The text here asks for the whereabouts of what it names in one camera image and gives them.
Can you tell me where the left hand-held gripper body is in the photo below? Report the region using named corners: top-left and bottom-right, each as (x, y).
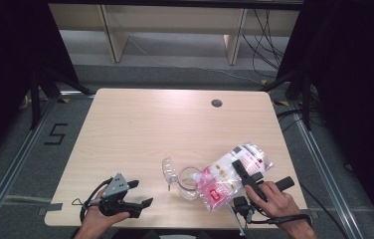
top-left (98, 172), bottom-right (143, 219)

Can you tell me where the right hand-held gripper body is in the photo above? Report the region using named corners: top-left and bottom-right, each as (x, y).
top-left (227, 171), bottom-right (295, 237)

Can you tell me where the red and white pouch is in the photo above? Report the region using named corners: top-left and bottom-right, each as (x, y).
top-left (193, 142), bottom-right (275, 213)

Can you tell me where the clear glass measuring cup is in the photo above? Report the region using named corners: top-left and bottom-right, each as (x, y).
top-left (161, 156), bottom-right (206, 201)

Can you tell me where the person's right hand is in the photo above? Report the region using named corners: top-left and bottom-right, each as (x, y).
top-left (244, 180), bottom-right (309, 228)

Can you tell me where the person's left hand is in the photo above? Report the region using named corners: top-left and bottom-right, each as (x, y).
top-left (75, 186), bottom-right (131, 234)

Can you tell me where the grey tape strip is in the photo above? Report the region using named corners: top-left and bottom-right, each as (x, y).
top-left (38, 202), bottom-right (64, 216)

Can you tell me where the black metal stand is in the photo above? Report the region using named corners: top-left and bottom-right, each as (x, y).
top-left (260, 70), bottom-right (326, 131)
top-left (30, 68), bottom-right (94, 130)

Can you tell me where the dark curtain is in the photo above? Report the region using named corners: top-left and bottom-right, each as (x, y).
top-left (0, 0), bottom-right (81, 171)
top-left (275, 0), bottom-right (374, 235)

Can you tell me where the beige shelf unit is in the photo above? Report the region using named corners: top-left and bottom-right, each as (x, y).
top-left (49, 3), bottom-right (300, 66)

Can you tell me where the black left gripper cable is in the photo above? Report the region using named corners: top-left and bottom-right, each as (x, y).
top-left (71, 176), bottom-right (115, 231)

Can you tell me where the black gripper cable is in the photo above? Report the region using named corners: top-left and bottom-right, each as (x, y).
top-left (248, 183), bottom-right (351, 239)
top-left (71, 176), bottom-right (115, 231)

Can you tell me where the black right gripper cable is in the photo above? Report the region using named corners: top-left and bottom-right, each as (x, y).
top-left (248, 183), bottom-right (351, 239)

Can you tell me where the aluminium floor rail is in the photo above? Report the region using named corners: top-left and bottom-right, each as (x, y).
top-left (0, 96), bottom-right (59, 231)
top-left (288, 101), bottom-right (366, 239)

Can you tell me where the bundle of black cables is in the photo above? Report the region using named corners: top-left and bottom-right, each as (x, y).
top-left (242, 9), bottom-right (287, 80)

